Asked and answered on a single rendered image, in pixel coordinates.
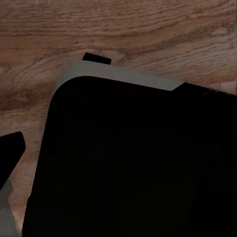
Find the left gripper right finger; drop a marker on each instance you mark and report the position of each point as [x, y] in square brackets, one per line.
[229, 147]

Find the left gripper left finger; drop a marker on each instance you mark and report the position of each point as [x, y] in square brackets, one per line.
[12, 146]

